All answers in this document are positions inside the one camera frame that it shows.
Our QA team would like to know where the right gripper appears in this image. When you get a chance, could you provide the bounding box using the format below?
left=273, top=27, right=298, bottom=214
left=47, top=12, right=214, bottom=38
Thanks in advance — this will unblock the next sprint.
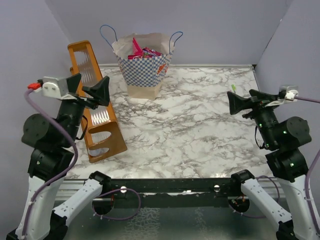
left=228, top=87, right=281, bottom=147

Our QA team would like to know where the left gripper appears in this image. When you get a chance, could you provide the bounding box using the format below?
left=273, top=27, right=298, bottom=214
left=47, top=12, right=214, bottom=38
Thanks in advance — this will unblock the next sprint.
left=58, top=72, right=110, bottom=145

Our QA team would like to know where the purple berries candy bag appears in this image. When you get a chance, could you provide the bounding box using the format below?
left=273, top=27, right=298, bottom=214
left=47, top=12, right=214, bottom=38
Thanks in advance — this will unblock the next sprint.
left=142, top=47, right=163, bottom=58

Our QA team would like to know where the red chips bag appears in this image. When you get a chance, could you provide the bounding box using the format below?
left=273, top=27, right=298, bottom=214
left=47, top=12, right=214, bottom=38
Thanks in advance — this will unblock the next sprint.
left=127, top=37, right=144, bottom=60

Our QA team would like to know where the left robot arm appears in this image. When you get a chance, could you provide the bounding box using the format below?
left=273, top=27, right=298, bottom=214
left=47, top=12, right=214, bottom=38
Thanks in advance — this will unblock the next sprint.
left=7, top=73, right=111, bottom=240

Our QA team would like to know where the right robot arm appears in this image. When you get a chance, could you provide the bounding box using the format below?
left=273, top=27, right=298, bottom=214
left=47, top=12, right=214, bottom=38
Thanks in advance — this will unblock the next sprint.
left=227, top=86, right=320, bottom=240

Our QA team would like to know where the orange wooden rack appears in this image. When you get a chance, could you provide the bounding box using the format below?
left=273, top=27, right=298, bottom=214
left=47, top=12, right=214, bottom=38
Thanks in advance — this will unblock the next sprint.
left=67, top=40, right=128, bottom=164

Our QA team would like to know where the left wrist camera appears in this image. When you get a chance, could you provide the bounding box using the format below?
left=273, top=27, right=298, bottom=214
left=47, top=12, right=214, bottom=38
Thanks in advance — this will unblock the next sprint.
left=27, top=76, right=69, bottom=100

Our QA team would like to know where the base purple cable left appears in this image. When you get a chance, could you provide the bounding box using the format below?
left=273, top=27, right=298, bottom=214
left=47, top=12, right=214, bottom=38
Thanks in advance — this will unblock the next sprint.
left=91, top=187, right=142, bottom=222

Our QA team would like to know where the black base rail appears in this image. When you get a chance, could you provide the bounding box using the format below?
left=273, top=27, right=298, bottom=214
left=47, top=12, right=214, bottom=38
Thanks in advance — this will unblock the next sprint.
left=89, top=171, right=243, bottom=209

